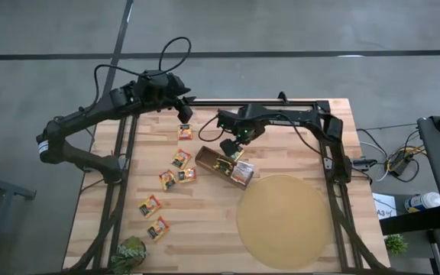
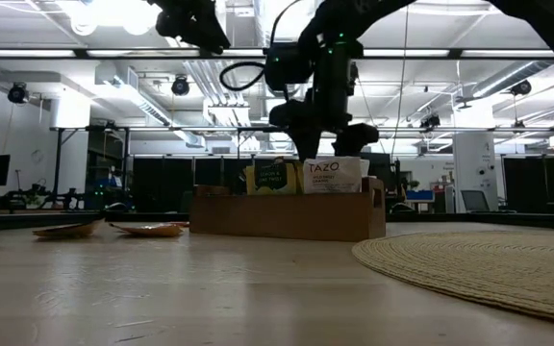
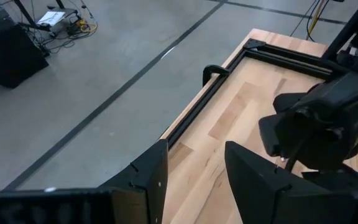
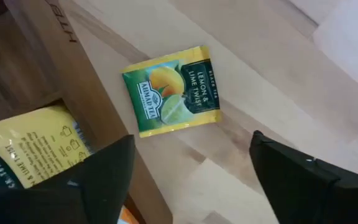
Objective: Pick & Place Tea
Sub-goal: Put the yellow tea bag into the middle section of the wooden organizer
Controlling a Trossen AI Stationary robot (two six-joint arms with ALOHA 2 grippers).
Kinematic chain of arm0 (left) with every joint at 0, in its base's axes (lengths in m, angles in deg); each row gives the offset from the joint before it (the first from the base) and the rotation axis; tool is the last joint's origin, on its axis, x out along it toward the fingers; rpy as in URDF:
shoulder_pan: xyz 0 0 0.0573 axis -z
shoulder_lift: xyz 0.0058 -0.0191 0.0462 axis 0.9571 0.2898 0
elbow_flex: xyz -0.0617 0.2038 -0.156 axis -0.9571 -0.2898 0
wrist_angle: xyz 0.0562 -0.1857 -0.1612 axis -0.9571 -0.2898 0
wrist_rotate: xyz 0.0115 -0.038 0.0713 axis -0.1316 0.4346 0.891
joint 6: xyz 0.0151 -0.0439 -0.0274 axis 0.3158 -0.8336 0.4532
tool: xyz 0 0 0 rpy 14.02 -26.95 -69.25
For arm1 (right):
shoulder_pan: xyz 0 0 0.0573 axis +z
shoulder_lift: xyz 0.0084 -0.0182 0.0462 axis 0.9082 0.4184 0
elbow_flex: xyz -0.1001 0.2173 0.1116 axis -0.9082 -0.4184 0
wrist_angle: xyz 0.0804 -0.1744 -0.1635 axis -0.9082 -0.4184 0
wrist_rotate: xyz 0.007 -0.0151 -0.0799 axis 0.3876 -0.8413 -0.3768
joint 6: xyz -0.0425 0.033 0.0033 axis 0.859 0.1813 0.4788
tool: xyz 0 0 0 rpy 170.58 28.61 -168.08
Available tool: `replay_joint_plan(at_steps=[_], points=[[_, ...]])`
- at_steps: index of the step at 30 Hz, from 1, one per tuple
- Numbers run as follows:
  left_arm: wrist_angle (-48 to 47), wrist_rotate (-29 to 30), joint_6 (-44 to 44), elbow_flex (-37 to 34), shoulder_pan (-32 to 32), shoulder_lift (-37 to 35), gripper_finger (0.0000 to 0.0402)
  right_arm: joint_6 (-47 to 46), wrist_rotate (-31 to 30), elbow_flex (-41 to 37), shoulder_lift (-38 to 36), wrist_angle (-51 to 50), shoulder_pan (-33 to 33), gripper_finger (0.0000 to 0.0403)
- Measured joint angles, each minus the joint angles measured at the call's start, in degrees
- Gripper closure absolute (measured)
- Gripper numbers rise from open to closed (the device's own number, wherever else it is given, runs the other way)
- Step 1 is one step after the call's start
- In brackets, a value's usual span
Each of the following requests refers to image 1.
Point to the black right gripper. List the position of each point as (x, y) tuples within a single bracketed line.
[(248, 122)]

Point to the wooden compartment tea box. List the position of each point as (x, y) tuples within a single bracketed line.
[(204, 156)]

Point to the white Tazo tea packet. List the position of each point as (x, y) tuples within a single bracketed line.
[(248, 167), (241, 173)]

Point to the white paper sheet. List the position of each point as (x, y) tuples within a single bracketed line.
[(384, 206)]

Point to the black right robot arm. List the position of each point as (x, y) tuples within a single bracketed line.
[(304, 118)]

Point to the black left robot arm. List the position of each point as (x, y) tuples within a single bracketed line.
[(90, 110)]

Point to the small green plant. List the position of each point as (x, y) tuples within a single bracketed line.
[(395, 244)]

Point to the white blue canister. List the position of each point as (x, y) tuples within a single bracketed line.
[(422, 202)]

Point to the small black clamp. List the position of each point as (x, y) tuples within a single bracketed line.
[(364, 163)]

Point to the green yellow tea packet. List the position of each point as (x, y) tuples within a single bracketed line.
[(218, 164), (237, 154), (227, 169)]

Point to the potted succulent plant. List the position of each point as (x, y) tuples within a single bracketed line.
[(128, 254)]

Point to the round woven straw placemat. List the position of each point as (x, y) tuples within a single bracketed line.
[(285, 225)]

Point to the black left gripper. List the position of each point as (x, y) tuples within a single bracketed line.
[(159, 91)]

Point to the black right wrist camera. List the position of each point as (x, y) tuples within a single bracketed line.
[(227, 119)]

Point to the orange red tea packet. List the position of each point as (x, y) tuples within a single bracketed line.
[(181, 158), (186, 175), (167, 179), (150, 206), (185, 132), (158, 228)]

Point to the black power adapter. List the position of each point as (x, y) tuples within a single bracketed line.
[(399, 164)]

